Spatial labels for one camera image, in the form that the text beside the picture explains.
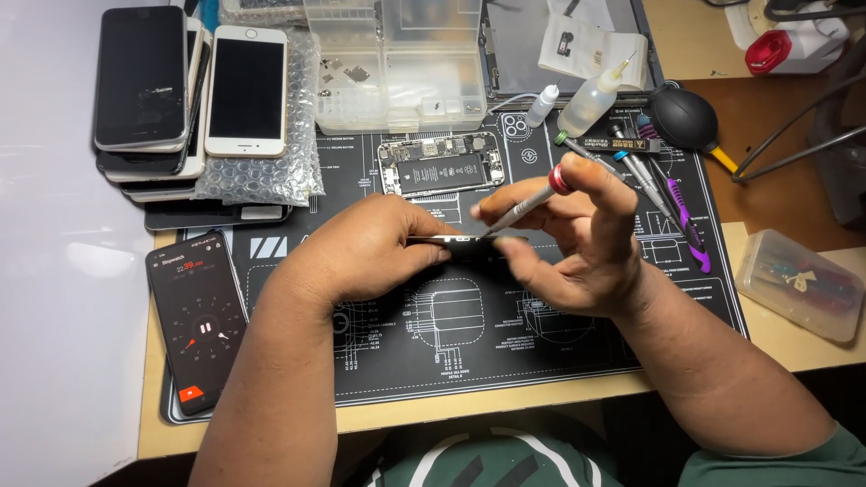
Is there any opened phone chassis with battery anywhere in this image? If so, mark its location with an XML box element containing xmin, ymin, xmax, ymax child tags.
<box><xmin>377</xmin><ymin>131</ymin><xmax>506</xmax><ymax>200</ymax></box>

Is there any stack of smartphones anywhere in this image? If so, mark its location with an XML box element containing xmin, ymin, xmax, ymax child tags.
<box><xmin>93</xmin><ymin>5</ymin><xmax>212</xmax><ymax>204</ymax></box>

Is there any black printed repair mat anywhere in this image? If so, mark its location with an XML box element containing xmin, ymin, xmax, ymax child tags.
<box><xmin>159</xmin><ymin>107</ymin><xmax>749</xmax><ymax>426</ymax></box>

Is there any black cable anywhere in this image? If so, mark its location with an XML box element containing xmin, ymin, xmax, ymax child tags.
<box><xmin>732</xmin><ymin>71</ymin><xmax>866</xmax><ymax>178</ymax></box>
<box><xmin>734</xmin><ymin>125</ymin><xmax>866</xmax><ymax>184</ymax></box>

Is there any green cap precision screwdriver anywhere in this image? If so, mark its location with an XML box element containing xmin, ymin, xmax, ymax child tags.
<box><xmin>553</xmin><ymin>130</ymin><xmax>626</xmax><ymax>181</ymax></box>

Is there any black air blower yellow nozzle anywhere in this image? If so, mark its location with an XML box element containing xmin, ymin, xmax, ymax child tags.
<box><xmin>648</xmin><ymin>83</ymin><xmax>742</xmax><ymax>178</ymax></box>

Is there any person's left hand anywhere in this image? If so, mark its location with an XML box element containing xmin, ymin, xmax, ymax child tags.
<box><xmin>272</xmin><ymin>193</ymin><xmax>464</xmax><ymax>310</ymax></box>

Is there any blue cap precision screwdriver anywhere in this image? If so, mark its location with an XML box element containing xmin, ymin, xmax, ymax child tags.
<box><xmin>612</xmin><ymin>150</ymin><xmax>686</xmax><ymax>235</ymax></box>

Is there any purple black pry tool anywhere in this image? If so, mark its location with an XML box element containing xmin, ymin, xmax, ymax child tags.
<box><xmin>666</xmin><ymin>177</ymin><xmax>713</xmax><ymax>276</ymax></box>

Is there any clear plastic tool case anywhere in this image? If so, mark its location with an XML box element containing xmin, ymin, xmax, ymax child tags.
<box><xmin>734</xmin><ymin>229</ymin><xmax>866</xmax><ymax>344</ymax></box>

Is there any silver black precision screwdriver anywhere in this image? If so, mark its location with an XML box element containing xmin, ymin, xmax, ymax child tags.
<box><xmin>605</xmin><ymin>122</ymin><xmax>667</xmax><ymax>204</ymax></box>

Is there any bubble wrap sheet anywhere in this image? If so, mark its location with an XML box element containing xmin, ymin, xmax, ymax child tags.
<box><xmin>192</xmin><ymin>27</ymin><xmax>326</xmax><ymax>208</ymax></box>

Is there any red cap precision screwdriver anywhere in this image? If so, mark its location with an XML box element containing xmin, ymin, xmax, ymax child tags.
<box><xmin>482</xmin><ymin>164</ymin><xmax>577</xmax><ymax>239</ymax></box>

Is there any black smartphone with lit screen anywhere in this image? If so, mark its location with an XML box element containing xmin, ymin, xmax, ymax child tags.
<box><xmin>145</xmin><ymin>230</ymin><xmax>250</xmax><ymax>418</ymax></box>

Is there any white paper parts packet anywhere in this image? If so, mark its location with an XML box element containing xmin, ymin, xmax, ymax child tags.
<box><xmin>538</xmin><ymin>12</ymin><xmax>649</xmax><ymax>93</ymax></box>

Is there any black flat device with label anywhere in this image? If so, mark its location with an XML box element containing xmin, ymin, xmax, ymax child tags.
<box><xmin>143</xmin><ymin>202</ymin><xmax>293</xmax><ymax>232</ymax></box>

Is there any small white dropper bottle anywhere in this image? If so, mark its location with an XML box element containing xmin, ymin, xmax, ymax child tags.
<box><xmin>524</xmin><ymin>82</ymin><xmax>562</xmax><ymax>129</ymax></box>

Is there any bubble wrap bag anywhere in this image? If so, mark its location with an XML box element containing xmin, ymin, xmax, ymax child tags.
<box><xmin>218</xmin><ymin>0</ymin><xmax>309</xmax><ymax>28</ymax></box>

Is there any thin white cable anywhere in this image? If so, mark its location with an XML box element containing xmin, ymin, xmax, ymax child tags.
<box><xmin>487</xmin><ymin>91</ymin><xmax>542</xmax><ymax>115</ymax></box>

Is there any clear plastic compartment box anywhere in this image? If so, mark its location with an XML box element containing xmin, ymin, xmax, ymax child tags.
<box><xmin>303</xmin><ymin>0</ymin><xmax>488</xmax><ymax>135</ymax></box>

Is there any clear needle tip bottle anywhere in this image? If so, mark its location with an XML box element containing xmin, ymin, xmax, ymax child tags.
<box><xmin>556</xmin><ymin>53</ymin><xmax>640</xmax><ymax>139</ymax></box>

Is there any person's green shirt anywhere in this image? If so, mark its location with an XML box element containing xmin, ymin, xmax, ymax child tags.
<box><xmin>364</xmin><ymin>421</ymin><xmax>866</xmax><ymax>487</ymax></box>

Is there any grey tablet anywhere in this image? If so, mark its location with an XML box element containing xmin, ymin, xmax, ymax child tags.
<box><xmin>479</xmin><ymin>0</ymin><xmax>665</xmax><ymax>104</ymax></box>

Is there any dark grey equipment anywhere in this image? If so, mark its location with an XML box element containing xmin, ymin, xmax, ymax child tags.
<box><xmin>808</xmin><ymin>34</ymin><xmax>866</xmax><ymax>228</ymax></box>

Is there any white bottle with red cap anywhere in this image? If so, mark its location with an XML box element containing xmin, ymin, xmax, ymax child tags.
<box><xmin>744</xmin><ymin>7</ymin><xmax>851</xmax><ymax>77</ymax></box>

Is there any person's right hand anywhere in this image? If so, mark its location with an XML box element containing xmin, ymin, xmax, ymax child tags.
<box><xmin>470</xmin><ymin>152</ymin><xmax>656</xmax><ymax>320</ymax></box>

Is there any thin black phone screen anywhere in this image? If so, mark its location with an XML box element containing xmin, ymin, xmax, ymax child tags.
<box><xmin>406</xmin><ymin>233</ymin><xmax>530</xmax><ymax>262</ymax></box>

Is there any white phone with dark display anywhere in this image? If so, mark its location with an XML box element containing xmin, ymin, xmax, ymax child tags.
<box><xmin>203</xmin><ymin>25</ymin><xmax>290</xmax><ymax>159</ymax></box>

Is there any purple grip precision screwdriver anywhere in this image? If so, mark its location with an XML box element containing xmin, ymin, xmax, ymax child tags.
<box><xmin>636</xmin><ymin>114</ymin><xmax>672</xmax><ymax>181</ymax></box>

